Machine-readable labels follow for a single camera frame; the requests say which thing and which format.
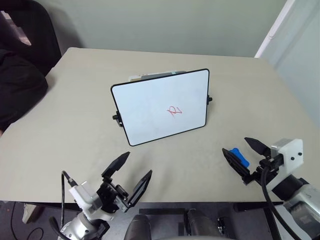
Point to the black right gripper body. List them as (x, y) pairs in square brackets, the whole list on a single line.
[(265, 167)]

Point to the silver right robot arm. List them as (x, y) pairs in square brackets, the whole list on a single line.
[(297, 205)]

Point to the person in black clothing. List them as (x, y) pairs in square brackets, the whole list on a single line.
[(17, 85)]

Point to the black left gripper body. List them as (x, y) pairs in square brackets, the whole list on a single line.
[(111, 196)]

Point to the dark rounded shape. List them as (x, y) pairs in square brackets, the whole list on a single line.
[(138, 227)]

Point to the black whiteboard stand knob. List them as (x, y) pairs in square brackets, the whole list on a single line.
[(209, 99), (116, 118)]

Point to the blue eraser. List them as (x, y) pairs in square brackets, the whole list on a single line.
[(240, 157)]

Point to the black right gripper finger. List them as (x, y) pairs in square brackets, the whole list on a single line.
[(236, 163), (257, 147)]

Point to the light wooden block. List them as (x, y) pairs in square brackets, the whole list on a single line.
[(30, 212)]

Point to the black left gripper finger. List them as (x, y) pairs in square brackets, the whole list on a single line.
[(115, 164), (141, 188)]

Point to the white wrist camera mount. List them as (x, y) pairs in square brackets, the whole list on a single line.
[(83, 195), (291, 155)]

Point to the black-framed small whiteboard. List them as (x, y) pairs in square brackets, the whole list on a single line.
[(155, 107)]

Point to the white door frame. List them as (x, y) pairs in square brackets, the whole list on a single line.
[(273, 30)]

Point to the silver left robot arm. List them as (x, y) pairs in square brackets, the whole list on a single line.
[(82, 225)]

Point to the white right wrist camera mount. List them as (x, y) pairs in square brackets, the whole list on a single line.
[(291, 155)]

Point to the black office chair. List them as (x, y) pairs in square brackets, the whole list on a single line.
[(37, 32)]

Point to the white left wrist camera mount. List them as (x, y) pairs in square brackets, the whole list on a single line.
[(83, 195)]

